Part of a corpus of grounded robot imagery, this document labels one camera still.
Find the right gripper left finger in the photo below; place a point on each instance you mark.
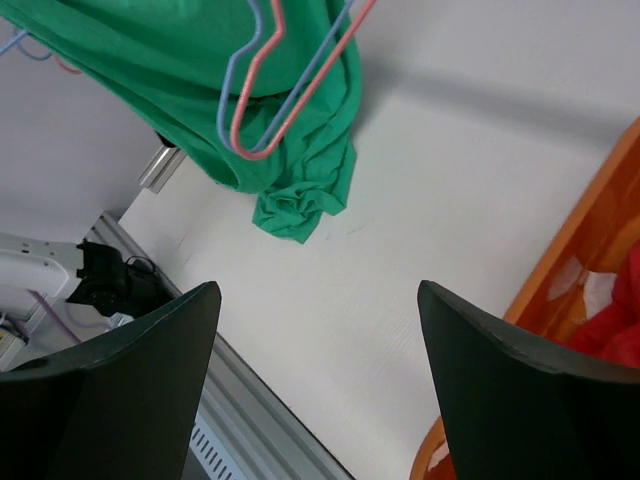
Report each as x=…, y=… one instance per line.
x=119, y=406

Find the green tank top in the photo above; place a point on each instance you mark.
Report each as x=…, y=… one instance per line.
x=167, y=60

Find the red tank top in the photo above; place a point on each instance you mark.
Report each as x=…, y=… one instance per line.
x=612, y=335

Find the slotted cable duct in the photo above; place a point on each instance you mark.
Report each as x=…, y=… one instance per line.
x=212, y=455

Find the blue hanger of red top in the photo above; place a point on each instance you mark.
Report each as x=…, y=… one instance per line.
x=280, y=110

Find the pink hanger of grey top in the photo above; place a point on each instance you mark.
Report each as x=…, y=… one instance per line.
x=68, y=69

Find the white tank top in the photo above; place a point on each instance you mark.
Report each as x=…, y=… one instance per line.
x=594, y=288

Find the blue hanger of black top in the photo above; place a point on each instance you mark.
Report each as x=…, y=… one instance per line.
x=15, y=42

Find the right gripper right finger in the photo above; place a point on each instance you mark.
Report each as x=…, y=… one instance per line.
x=518, y=406

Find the front aluminium rail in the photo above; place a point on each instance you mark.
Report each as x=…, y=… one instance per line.
x=263, y=436

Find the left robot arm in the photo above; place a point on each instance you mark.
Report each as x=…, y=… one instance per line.
x=87, y=273

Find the orange plastic basket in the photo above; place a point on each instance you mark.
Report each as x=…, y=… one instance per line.
x=600, y=231

